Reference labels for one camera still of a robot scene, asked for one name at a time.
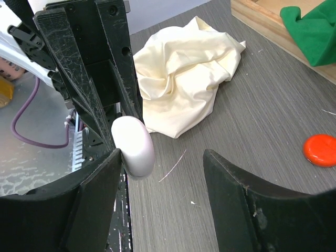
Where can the cream crumpled cloth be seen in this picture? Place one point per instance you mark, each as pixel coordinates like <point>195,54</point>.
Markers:
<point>179,70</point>

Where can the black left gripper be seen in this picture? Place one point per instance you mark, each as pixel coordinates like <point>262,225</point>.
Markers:
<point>90,45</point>

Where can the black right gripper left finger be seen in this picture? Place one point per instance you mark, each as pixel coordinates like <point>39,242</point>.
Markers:
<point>72,213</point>

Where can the wooden clothes rack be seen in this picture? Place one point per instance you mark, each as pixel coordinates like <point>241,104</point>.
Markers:
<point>263,17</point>

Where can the slotted cable duct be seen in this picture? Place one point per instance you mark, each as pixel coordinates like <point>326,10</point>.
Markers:
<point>77,157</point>

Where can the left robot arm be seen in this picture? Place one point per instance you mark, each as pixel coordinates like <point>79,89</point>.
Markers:
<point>25,45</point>

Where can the green shirt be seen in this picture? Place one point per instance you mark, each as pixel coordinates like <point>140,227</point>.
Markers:
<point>314,33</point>

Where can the white earbud charging case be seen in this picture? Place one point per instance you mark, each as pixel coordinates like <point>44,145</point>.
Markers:
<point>132,138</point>

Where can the orange earbud charging case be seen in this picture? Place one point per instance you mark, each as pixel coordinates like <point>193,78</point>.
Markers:
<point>319,149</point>

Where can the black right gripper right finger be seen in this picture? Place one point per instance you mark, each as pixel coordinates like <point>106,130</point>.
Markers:
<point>252,214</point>

